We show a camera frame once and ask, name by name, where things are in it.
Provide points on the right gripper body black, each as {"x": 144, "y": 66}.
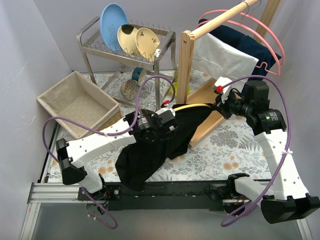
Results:
{"x": 223, "y": 108}

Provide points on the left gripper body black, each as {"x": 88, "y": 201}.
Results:
{"x": 173, "y": 128}

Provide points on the yellow wavy hanger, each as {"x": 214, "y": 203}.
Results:
{"x": 194, "y": 105}

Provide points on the black cloth garment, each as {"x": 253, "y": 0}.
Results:
{"x": 139, "y": 161}

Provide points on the pink wavy hanger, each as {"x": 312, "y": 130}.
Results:
{"x": 245, "y": 44}
{"x": 264, "y": 26}

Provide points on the white cloth garment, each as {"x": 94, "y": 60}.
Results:
{"x": 218, "y": 59}

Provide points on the dark blue denim skirt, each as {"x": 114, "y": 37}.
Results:
{"x": 226, "y": 52}

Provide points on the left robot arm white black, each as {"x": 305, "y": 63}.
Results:
{"x": 145, "y": 128}

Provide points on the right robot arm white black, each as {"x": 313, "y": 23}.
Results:
{"x": 285, "y": 198}

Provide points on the floral table mat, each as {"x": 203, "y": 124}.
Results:
{"x": 230, "y": 148}

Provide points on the wooden clothes rack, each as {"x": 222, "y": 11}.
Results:
{"x": 186, "y": 47}

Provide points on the patterned red bowl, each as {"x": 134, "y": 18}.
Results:
{"x": 129, "y": 89}

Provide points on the teal cup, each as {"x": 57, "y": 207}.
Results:
{"x": 138, "y": 75}

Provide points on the steel dish rack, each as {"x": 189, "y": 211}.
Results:
{"x": 95, "y": 46}

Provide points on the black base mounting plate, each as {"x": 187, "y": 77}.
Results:
{"x": 172, "y": 195}

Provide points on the cream floral plate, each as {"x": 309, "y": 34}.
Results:
{"x": 147, "y": 42}

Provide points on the wicker laundry basket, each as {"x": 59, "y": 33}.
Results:
{"x": 79, "y": 99}

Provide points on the cream plate dark spot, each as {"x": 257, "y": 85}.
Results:
{"x": 126, "y": 36}

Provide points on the blue plate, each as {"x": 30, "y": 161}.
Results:
{"x": 111, "y": 19}

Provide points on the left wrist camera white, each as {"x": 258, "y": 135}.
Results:
{"x": 166, "y": 109}

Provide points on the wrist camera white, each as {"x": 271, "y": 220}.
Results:
{"x": 166, "y": 109}
{"x": 220, "y": 85}

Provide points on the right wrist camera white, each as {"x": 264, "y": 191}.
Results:
{"x": 220, "y": 85}

